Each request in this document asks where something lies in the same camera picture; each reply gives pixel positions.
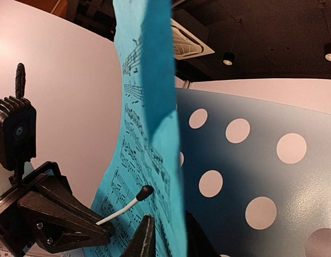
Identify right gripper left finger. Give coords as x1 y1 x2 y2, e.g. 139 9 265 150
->
121 215 155 257

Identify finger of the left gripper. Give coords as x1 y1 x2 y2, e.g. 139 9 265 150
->
17 187 115 253

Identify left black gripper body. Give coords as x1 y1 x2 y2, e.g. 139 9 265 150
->
0 161 71 254

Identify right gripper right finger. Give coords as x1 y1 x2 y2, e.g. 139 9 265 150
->
185 211 220 257

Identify blue sheet music page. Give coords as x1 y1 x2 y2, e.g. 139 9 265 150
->
84 1 187 256

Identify light blue music stand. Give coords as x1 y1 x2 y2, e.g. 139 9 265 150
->
176 89 331 256

